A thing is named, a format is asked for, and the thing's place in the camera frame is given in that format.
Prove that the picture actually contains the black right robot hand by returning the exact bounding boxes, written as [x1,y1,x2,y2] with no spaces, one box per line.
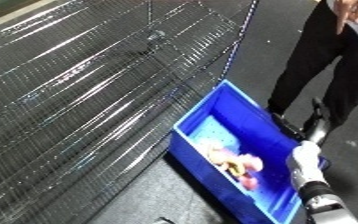
[299,97,339,145]

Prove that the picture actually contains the pink soft toy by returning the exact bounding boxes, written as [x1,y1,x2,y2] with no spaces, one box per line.
[196,141,267,191]

